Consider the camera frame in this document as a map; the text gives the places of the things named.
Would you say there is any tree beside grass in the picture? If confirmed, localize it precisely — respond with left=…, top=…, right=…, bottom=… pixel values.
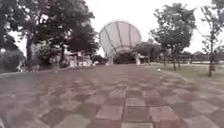
left=148, top=2, right=197, bottom=72

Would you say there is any thin tree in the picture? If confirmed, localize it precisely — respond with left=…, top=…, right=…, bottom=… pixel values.
left=199, top=0, right=224, bottom=78

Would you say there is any group of large trees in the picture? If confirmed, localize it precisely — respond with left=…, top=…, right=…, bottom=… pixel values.
left=0, top=0, right=101, bottom=73

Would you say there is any person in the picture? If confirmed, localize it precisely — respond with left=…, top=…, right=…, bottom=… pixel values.
left=134, top=52, right=142, bottom=66

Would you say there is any grass patch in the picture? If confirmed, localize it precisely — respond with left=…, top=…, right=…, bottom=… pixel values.
left=159, top=63, right=224, bottom=84

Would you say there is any chequered brick paved plaza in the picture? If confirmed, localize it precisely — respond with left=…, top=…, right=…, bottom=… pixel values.
left=0, top=63, right=224, bottom=128

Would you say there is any white canopy shelter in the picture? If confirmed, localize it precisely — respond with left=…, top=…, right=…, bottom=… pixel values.
left=98, top=19, right=143, bottom=66

